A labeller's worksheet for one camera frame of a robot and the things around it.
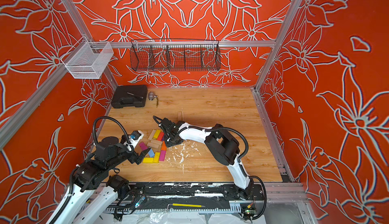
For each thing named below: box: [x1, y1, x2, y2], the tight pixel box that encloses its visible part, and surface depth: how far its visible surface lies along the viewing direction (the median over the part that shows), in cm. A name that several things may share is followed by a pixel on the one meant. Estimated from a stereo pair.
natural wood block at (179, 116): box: [177, 111, 183, 122], surface depth 105 cm
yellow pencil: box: [172, 203, 206, 208], surface depth 71 cm
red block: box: [157, 131, 165, 141], surface depth 94 cm
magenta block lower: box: [159, 150, 167, 162], surface depth 87 cm
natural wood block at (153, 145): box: [146, 141, 160, 149], surface depth 90 cm
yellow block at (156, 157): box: [152, 152, 161, 164], surface depth 85 cm
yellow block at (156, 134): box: [151, 129, 162, 140], surface depth 94 cm
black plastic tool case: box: [110, 84, 148, 109], surface depth 109 cm
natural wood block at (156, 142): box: [150, 138, 163, 146], surface depth 92 cm
